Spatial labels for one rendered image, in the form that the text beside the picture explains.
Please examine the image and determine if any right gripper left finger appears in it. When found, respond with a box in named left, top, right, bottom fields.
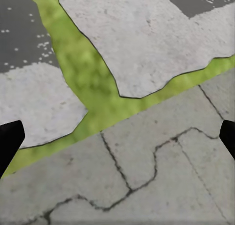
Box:
left=0, top=120, right=25, bottom=178

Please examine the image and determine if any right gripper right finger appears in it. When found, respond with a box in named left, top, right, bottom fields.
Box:
left=219, top=120, right=235, bottom=159

